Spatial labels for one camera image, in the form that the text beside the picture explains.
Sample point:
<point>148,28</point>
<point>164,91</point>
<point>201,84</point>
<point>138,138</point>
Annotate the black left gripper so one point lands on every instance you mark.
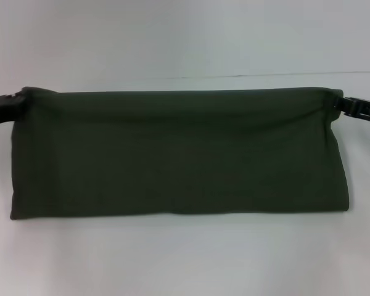
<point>1,109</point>

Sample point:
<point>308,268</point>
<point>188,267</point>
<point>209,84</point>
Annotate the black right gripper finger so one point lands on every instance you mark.
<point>360,109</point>

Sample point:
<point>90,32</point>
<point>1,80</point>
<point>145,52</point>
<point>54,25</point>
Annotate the dark green FREE t-shirt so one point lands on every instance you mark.
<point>179,154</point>

